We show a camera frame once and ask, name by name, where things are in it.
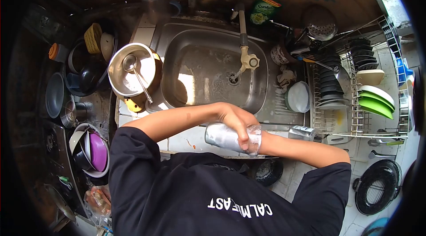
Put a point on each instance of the steel ladle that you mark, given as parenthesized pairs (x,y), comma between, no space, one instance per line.
(139,79)

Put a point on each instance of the black gas stove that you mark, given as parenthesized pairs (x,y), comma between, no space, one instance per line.
(55,149)

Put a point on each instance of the person's left hand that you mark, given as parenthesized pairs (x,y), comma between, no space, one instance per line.
(234,116)

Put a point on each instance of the purple plate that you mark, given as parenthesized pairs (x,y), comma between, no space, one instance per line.
(99,152)

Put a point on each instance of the cream square plate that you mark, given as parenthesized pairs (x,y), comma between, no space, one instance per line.
(370,76)

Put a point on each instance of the tall steel container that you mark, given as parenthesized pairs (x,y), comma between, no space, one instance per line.
(154,1)

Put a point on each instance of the white basin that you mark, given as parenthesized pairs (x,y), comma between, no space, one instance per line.
(99,172)

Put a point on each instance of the person's body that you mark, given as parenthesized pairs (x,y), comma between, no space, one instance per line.
(213,196)

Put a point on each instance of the person's right hand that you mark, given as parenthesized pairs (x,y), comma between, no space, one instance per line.
(255,141)

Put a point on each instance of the yellow plastic basket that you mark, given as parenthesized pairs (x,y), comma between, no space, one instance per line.
(93,38)

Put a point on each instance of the green detergent pouch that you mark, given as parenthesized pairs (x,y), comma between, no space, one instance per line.
(264,10)

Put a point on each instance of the blue plastic container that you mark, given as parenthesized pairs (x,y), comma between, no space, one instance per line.
(402,71)

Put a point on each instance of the large steel pot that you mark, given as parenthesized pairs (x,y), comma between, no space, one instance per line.
(133,69)

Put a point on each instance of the black round bowl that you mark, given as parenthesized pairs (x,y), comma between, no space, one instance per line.
(89,77)

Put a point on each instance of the row of black plates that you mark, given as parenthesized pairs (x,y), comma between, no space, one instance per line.
(329,79)

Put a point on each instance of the steel kitchen sink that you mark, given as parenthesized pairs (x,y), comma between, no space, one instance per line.
(206,69)

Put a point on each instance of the utensil holder cup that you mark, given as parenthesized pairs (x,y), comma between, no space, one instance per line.
(279,55)

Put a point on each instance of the person's left fingers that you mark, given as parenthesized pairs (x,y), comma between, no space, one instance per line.
(244,139)

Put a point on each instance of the white crumpled cloth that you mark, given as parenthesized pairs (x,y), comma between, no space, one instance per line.
(286,76)

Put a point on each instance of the dark wok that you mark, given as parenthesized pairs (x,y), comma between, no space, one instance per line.
(61,202)

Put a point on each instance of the green plate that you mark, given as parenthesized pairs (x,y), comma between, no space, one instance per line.
(374,106)

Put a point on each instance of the white bowl green rim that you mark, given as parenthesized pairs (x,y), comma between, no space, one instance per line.
(298,96)

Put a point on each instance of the cream bowl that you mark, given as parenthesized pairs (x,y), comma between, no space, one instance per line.
(107,47)

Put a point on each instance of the small steel pot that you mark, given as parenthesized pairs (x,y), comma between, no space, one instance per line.
(70,112)

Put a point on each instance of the clear drinking glass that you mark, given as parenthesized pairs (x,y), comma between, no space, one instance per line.
(221,136)

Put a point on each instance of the cream sink tap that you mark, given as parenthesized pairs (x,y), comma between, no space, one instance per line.
(245,52)

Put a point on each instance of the yellow plastic object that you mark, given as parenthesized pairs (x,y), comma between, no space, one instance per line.
(134,104)

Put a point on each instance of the black round grill pan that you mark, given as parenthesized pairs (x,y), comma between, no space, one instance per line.
(377,187)

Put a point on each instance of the white plate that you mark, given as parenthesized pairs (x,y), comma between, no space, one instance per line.
(379,93)

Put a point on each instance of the row of black bowls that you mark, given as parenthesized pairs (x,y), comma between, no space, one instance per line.
(363,54)

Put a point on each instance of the clear plastic bag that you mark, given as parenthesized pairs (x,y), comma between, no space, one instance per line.
(97,202)

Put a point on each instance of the orange lid jar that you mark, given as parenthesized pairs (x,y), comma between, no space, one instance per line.
(56,52)

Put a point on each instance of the printed drinking glass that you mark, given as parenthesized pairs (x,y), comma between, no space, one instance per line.
(304,133)

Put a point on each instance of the black wash tub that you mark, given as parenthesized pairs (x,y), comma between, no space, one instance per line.
(75,69)

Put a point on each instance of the steel perforated skimmer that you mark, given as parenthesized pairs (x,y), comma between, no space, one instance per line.
(321,24)

